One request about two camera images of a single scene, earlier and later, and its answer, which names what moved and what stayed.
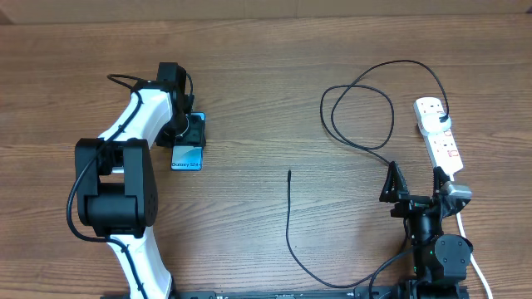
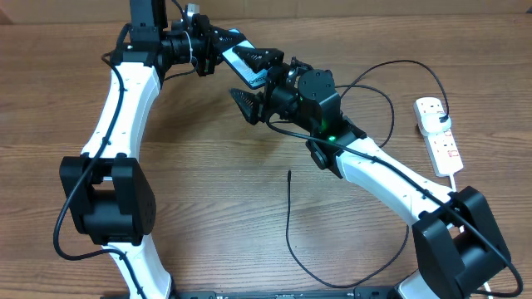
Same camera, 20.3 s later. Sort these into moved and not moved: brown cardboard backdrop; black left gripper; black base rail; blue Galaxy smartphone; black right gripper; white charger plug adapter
Moved: black right gripper; black left gripper; blue Galaxy smartphone
Not moved: brown cardboard backdrop; white charger plug adapter; black base rail
